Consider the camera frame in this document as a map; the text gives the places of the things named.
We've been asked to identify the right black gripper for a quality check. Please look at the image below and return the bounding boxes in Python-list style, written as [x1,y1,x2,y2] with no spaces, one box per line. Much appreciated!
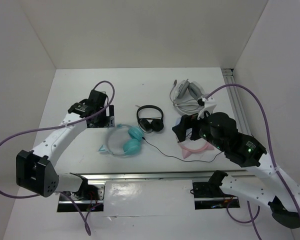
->
[171,106,225,151]

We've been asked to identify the teal cat ear headphones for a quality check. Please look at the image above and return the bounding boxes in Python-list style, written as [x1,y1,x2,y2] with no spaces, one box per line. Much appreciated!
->
[98,124,144,158]

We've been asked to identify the black headphone cable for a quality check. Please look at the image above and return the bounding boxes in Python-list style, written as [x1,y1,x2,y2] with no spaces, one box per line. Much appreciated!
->
[142,133,226,163]

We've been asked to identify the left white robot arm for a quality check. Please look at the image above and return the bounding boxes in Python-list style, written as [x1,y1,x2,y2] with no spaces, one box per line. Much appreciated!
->
[16,89,111,200]

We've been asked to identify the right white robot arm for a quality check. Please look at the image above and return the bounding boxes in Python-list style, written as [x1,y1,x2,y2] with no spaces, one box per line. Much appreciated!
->
[172,112,300,229]

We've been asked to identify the pink blue cat headphones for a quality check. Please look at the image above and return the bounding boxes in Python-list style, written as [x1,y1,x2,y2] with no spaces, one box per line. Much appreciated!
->
[175,128,215,160]

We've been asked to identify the black on-ear headphones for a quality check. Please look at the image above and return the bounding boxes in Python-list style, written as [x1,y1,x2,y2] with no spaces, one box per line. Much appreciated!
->
[136,105,164,133]

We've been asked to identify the white grey headset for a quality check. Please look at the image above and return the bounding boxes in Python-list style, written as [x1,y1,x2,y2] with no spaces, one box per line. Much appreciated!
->
[169,79,206,115]

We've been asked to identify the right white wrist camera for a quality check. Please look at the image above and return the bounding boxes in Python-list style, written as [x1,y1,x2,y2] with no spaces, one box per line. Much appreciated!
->
[197,95,217,120]

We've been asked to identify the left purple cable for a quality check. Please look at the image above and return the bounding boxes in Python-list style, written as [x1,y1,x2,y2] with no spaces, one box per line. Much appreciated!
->
[0,80,116,237]

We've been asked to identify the purple cable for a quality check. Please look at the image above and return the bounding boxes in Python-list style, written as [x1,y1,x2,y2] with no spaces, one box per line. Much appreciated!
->
[0,80,116,237]
[204,83,300,240]

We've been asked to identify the aluminium side rail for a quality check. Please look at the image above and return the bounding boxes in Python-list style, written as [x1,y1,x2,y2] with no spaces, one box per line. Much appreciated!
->
[221,68,251,135]

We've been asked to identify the aluminium front rail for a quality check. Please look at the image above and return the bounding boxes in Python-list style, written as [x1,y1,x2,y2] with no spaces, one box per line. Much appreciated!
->
[79,170,256,181]

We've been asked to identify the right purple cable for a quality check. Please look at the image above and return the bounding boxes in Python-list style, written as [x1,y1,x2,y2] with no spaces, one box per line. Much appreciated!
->
[204,83,300,240]

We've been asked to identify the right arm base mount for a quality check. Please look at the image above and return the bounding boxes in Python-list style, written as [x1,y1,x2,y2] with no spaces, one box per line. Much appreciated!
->
[189,180,240,210]

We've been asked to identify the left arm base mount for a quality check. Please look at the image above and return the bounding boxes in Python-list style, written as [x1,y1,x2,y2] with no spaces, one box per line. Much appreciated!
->
[56,180,106,213]

